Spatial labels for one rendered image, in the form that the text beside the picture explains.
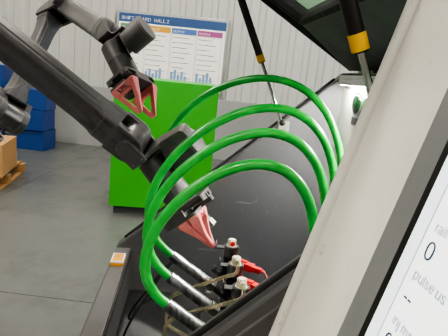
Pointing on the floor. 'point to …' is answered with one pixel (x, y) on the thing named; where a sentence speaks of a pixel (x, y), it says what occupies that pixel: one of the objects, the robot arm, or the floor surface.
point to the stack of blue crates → (45, 111)
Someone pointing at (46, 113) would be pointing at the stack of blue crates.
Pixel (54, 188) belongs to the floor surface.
